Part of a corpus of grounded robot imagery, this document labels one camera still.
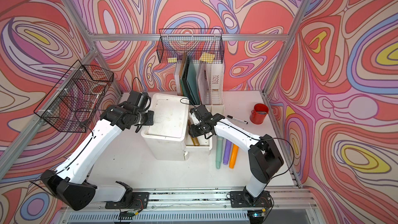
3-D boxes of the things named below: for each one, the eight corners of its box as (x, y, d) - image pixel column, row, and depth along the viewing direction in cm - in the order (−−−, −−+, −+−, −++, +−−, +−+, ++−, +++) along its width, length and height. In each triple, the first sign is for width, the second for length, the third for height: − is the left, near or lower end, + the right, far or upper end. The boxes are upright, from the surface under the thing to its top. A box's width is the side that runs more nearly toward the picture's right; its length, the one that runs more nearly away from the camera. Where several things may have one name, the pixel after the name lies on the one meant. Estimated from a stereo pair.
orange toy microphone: (228, 167, 86) (229, 165, 83) (231, 146, 94) (232, 143, 91) (234, 169, 85) (236, 167, 83) (237, 148, 93) (239, 145, 91)
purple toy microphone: (222, 163, 87) (222, 162, 85) (225, 141, 96) (225, 139, 94) (228, 165, 87) (229, 163, 85) (231, 142, 96) (231, 140, 94)
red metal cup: (251, 124, 103) (255, 115, 95) (248, 113, 109) (252, 103, 101) (265, 124, 103) (271, 115, 95) (261, 113, 109) (266, 103, 101)
